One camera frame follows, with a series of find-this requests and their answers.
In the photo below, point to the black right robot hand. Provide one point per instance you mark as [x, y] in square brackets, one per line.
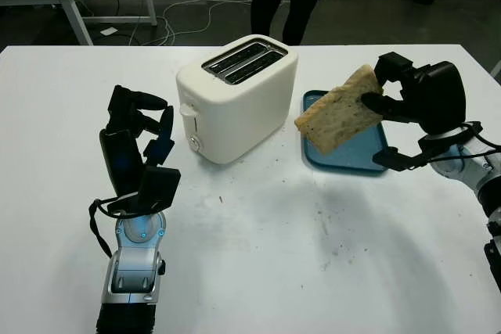
[442, 95]

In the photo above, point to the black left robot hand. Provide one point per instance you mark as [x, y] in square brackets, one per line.
[121, 154]

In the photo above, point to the toasted bread slice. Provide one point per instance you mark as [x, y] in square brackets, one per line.
[336, 115]

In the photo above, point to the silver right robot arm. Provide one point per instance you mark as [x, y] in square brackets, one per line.
[469, 166]

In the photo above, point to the white toaster dial knob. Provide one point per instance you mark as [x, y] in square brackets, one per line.
[195, 143]

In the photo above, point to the white toaster lever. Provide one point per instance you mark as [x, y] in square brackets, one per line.
[188, 109]

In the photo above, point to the blue plastic tray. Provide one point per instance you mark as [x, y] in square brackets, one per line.
[352, 154]

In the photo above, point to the white two-slot toaster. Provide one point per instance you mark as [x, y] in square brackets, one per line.
[242, 115]

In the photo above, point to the white paper sheet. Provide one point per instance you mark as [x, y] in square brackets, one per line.
[108, 31]

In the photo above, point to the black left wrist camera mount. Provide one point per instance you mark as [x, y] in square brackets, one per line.
[158, 187]

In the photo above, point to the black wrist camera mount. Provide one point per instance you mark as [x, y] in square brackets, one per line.
[158, 187]
[395, 160]

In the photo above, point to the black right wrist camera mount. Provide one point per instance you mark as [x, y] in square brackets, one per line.
[395, 160]

